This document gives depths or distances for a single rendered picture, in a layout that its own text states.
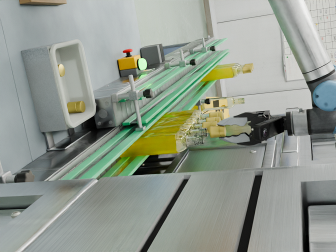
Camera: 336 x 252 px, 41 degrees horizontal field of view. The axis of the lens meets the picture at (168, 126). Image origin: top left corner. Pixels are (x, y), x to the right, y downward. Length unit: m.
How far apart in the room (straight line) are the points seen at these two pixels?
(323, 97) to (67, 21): 0.80
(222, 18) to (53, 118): 6.20
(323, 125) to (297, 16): 0.33
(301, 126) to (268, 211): 0.99
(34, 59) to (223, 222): 0.96
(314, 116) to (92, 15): 0.83
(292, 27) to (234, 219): 0.86
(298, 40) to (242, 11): 6.12
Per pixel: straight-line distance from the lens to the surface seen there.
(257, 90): 7.38
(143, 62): 1.75
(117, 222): 0.35
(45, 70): 1.21
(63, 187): 0.45
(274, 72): 7.31
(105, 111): 1.36
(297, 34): 1.14
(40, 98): 1.23
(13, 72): 1.20
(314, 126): 1.31
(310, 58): 1.15
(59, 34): 1.41
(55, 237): 0.35
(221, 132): 1.34
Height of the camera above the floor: 1.44
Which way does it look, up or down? 18 degrees down
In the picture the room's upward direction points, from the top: 85 degrees clockwise
